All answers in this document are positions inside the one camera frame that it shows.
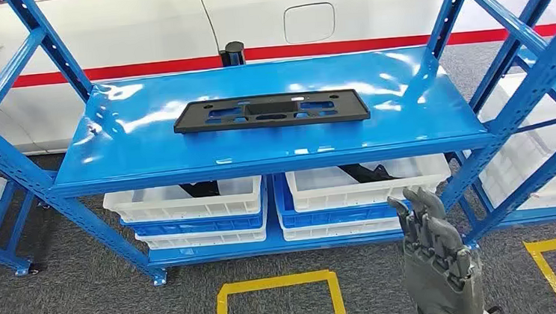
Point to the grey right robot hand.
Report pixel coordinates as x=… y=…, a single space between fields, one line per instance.
x=442 y=282

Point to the black plastic plate bracket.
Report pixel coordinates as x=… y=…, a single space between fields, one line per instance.
x=196 y=122

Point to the black plastic part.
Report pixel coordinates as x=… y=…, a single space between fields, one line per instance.
x=201 y=189
x=363 y=171

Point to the red barrier belt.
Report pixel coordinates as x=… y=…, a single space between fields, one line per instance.
x=152 y=67

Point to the white car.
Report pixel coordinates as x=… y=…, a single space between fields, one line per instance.
x=123 y=24

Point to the black stanchion post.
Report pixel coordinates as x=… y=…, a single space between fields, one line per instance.
x=234 y=52

